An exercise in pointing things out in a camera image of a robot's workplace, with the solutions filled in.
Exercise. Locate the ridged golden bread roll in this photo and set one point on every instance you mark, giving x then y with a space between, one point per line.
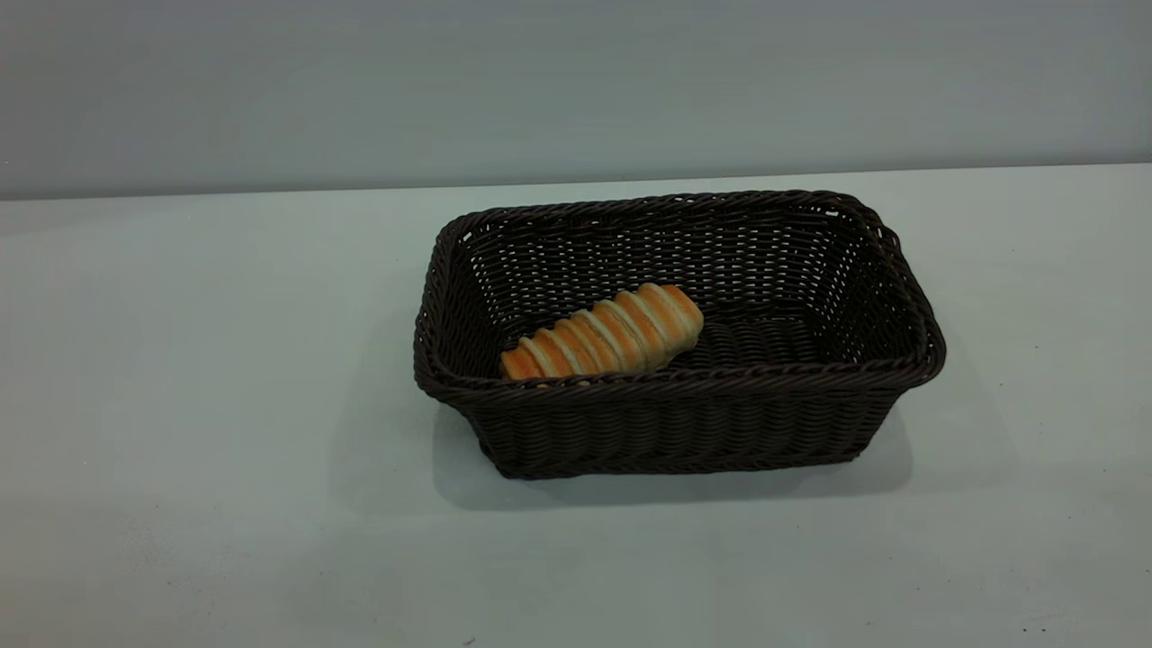
612 335

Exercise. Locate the dark brown woven basket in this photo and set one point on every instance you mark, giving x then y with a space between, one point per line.
684 432

